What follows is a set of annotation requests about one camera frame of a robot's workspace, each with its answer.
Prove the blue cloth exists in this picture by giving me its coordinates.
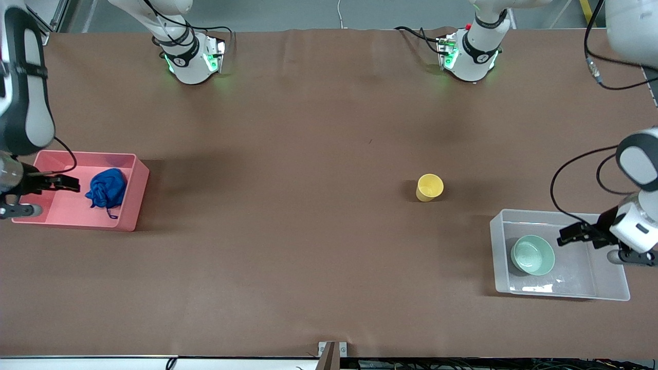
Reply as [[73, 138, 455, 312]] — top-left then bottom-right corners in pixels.
[[85, 168, 128, 220]]

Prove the mint green bowl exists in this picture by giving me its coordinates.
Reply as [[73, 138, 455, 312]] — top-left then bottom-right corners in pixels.
[[510, 235, 556, 276]]

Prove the yellow plastic cup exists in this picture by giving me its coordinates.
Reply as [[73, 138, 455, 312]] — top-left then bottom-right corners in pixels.
[[416, 174, 444, 202]]

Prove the clear plastic storage box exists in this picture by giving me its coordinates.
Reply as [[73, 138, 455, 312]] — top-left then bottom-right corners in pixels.
[[489, 209, 631, 302]]

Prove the pink plastic bin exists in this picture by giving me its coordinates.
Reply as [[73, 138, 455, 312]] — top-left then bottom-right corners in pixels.
[[11, 150, 150, 232]]

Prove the brown table cover sheet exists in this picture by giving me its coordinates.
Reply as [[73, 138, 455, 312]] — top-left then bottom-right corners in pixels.
[[0, 28, 658, 359]]

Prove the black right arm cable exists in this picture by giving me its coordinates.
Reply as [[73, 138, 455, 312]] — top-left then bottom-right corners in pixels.
[[53, 136, 78, 174]]

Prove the long black arm cable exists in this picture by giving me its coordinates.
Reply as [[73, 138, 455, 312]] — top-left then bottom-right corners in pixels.
[[550, 145, 620, 230]]

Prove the short black looped cable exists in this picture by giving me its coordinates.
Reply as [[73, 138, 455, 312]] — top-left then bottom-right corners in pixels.
[[596, 154, 638, 196]]

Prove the black cable with connector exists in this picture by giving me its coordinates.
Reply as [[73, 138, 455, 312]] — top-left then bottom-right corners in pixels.
[[584, 0, 658, 91]]

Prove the grey metal frame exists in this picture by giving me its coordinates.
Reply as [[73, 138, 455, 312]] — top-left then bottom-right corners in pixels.
[[23, 0, 70, 33]]

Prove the black right base cable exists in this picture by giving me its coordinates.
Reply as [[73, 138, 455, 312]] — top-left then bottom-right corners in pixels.
[[144, 0, 235, 48]]

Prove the black base cable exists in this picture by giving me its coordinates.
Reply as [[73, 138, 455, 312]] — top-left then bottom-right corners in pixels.
[[394, 26, 446, 55], [144, 0, 235, 48]]

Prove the black left base cable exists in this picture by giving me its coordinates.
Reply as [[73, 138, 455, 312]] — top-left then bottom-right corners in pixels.
[[394, 26, 446, 55]]

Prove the grey metal table bracket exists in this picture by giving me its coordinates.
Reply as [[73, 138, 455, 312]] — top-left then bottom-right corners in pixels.
[[318, 341, 348, 370]]

